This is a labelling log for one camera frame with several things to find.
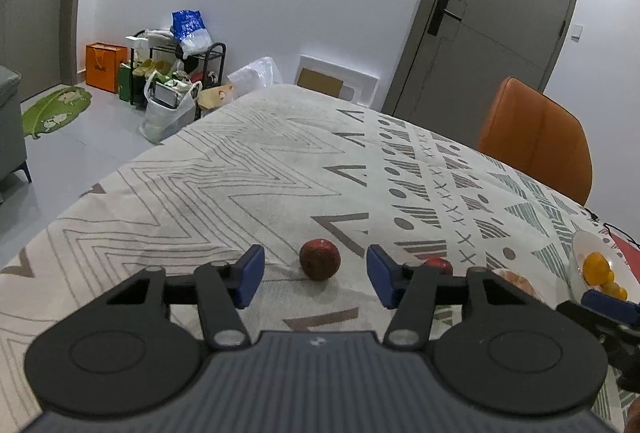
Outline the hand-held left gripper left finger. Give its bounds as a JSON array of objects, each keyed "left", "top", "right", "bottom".
[{"left": 102, "top": 243, "right": 266, "bottom": 352}]

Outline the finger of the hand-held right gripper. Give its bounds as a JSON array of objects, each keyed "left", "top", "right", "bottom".
[
  {"left": 581, "top": 290, "right": 640, "bottom": 327},
  {"left": 556, "top": 300, "right": 640, "bottom": 395}
]

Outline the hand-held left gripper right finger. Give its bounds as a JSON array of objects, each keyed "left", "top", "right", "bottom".
[{"left": 366, "top": 243, "right": 557, "bottom": 351}]

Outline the large orange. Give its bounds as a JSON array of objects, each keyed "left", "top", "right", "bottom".
[{"left": 582, "top": 251, "right": 615, "bottom": 285}]

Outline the white plate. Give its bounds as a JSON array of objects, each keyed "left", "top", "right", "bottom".
[{"left": 568, "top": 230, "right": 640, "bottom": 310}]

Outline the dark red round fruit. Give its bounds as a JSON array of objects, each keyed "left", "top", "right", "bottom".
[{"left": 299, "top": 238, "right": 342, "bottom": 283}]

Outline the small red apple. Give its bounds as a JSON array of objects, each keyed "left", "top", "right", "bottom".
[{"left": 424, "top": 256, "right": 454, "bottom": 277}]

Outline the round bread piece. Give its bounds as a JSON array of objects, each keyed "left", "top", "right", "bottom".
[{"left": 492, "top": 268, "right": 544, "bottom": 302}]

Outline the patterned tablecloth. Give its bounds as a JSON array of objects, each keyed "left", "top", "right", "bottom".
[{"left": 0, "top": 84, "right": 640, "bottom": 433}]

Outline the white plastic bag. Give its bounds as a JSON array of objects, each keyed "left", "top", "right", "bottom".
[{"left": 139, "top": 70, "right": 204, "bottom": 145}]

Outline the brown paper bag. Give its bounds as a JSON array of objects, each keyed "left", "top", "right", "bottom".
[{"left": 198, "top": 82, "right": 235, "bottom": 119}]

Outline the orange chair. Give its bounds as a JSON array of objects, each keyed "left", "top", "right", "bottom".
[{"left": 477, "top": 76, "right": 594, "bottom": 206}]

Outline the clear plastic bag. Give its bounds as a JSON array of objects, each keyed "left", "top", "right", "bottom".
[{"left": 227, "top": 56, "right": 284, "bottom": 102}]

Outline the white framed panel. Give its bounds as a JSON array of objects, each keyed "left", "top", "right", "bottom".
[{"left": 296, "top": 54, "right": 377, "bottom": 108}]

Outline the black shoe rack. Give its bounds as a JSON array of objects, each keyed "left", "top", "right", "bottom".
[{"left": 124, "top": 28, "right": 227, "bottom": 120}]

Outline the green box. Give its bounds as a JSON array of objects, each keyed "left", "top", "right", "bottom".
[{"left": 118, "top": 61, "right": 137, "bottom": 104}]

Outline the blue plastic bag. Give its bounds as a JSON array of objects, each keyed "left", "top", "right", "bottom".
[{"left": 171, "top": 9, "right": 211, "bottom": 59}]

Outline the orange shopping bag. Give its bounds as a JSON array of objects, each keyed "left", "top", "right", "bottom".
[{"left": 84, "top": 42, "right": 130, "bottom": 94}]

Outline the green leaf floor mat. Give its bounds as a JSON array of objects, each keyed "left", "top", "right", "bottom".
[{"left": 21, "top": 85, "right": 93, "bottom": 140}]

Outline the black cable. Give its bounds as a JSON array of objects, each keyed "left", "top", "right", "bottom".
[{"left": 582, "top": 207, "right": 640, "bottom": 255}]

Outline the black door handle lock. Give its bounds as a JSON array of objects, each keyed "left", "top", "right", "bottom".
[{"left": 427, "top": 0, "right": 464, "bottom": 36}]

